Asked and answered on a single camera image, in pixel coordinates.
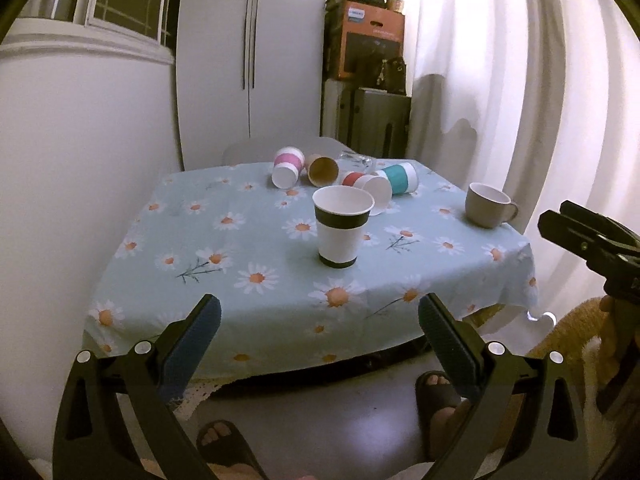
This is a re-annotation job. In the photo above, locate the white curtain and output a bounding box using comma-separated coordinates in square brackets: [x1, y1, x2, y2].
[404, 0, 640, 321]

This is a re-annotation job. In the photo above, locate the person's left foot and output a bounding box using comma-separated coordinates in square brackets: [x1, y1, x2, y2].
[199, 421, 241, 453]

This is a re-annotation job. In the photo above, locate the black banded white paper cup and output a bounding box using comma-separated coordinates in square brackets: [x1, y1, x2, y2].
[312, 185, 376, 269]

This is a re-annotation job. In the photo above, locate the white lace cloth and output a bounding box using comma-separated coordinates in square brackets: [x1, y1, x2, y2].
[172, 374, 237, 422]

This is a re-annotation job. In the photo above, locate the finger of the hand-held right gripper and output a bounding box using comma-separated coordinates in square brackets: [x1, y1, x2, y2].
[559, 199, 640, 257]
[538, 209, 623, 265]

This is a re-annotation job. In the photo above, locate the orange cardboard box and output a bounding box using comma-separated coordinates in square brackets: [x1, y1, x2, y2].
[335, 0, 406, 82]

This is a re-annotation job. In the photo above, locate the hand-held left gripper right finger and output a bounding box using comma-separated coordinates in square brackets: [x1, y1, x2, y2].
[417, 292, 592, 480]

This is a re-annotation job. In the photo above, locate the brown paper cup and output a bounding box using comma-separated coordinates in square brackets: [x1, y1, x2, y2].
[306, 155, 341, 187]

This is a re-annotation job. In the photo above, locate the person's foot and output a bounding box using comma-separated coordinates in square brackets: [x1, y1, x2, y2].
[199, 421, 241, 453]
[424, 374, 473, 461]

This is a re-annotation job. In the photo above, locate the daisy print blue tablecloth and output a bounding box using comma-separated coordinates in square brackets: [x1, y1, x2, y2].
[82, 157, 541, 382]

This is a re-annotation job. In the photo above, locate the dark handbag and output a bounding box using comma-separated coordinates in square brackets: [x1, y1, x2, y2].
[372, 56, 408, 97]

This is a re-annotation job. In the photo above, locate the beige ceramic mug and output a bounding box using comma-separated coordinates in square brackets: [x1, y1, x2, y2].
[465, 182, 520, 230]

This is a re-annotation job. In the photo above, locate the clear drinking glass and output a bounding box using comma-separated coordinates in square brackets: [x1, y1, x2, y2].
[340, 149, 378, 171]

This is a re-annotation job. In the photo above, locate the person's right hand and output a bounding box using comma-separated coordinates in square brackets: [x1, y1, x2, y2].
[599, 294, 621, 363]

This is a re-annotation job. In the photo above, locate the metal wardrobe handle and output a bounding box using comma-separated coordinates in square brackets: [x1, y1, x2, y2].
[241, 0, 251, 91]
[251, 0, 261, 91]

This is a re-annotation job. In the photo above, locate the fuzzy yellow blanket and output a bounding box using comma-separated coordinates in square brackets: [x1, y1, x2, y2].
[520, 296, 640, 463]

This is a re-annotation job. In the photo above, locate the white wardrobe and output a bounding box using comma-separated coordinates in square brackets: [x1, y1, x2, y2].
[175, 0, 332, 172]

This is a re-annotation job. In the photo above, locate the black slipper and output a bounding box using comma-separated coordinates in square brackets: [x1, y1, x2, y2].
[415, 370, 463, 461]
[196, 419, 268, 480]

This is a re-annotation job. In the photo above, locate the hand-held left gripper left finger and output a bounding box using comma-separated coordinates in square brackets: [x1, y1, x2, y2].
[51, 294, 223, 480]

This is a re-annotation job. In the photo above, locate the person's right foot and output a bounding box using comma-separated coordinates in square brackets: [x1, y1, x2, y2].
[424, 374, 473, 461]

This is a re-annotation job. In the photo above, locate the red banded white paper cup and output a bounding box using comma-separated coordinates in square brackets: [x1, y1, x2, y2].
[341, 171, 393, 216]

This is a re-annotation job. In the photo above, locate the teal banded white paper cup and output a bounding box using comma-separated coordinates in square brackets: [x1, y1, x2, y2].
[372, 162, 419, 197]

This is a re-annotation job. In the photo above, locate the dark grey storage case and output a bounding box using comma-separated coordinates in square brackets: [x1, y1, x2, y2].
[349, 87, 413, 159]

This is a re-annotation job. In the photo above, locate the pink banded white paper cup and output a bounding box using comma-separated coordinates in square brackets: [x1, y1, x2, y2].
[271, 146, 306, 190]

